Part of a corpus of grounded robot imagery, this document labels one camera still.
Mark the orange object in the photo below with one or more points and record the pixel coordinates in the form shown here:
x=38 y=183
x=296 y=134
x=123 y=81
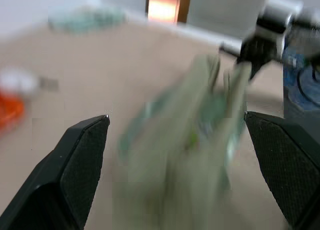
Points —
x=10 y=110

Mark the brown wooden door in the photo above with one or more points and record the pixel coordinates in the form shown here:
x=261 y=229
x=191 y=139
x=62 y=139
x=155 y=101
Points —
x=166 y=5

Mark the teal green bundle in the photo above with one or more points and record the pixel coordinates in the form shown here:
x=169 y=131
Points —
x=85 y=18

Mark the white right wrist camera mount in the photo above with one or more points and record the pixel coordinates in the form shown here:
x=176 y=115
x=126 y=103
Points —
x=272 y=32

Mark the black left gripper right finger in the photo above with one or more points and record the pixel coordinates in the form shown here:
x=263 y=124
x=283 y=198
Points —
x=287 y=160

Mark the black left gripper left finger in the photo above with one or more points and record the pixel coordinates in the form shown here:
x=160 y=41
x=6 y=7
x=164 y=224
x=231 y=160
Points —
x=57 y=170

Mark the white object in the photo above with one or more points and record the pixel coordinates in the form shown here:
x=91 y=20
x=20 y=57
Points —
x=16 y=80

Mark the green fabric zipper pouch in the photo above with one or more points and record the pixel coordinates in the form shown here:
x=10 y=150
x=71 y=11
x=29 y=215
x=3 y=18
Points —
x=175 y=152

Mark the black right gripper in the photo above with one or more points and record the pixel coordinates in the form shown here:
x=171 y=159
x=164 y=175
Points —
x=260 y=50

